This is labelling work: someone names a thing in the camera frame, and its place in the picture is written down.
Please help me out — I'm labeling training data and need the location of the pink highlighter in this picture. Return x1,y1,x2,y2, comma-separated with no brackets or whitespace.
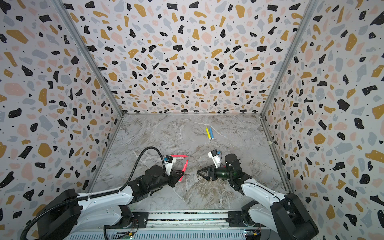
170,155,190,159
179,160,189,182

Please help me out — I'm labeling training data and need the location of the black corrugated cable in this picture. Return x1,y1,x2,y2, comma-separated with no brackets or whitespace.
19,146,166,240

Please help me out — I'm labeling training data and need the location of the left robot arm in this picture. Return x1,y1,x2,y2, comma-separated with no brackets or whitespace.
37,166,184,240

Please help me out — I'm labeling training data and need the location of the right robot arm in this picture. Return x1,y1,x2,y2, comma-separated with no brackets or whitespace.
197,154,319,240

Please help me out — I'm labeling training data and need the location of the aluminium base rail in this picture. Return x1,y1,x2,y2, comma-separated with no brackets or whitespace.
67,210,315,240

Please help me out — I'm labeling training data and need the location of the blue highlighter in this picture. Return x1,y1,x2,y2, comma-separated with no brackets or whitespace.
209,128,214,140

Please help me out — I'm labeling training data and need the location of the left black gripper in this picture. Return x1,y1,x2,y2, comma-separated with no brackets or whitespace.
148,168,185,193

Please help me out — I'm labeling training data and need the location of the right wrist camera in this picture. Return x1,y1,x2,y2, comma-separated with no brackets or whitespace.
208,150,222,169

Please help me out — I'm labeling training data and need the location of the yellow highlighter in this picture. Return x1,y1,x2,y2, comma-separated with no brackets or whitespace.
206,128,212,140

